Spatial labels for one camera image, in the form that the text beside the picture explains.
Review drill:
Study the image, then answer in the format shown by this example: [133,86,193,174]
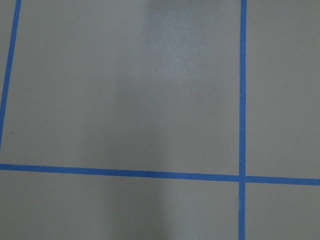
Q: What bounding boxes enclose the blue tape grid lines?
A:
[0,0,320,240]

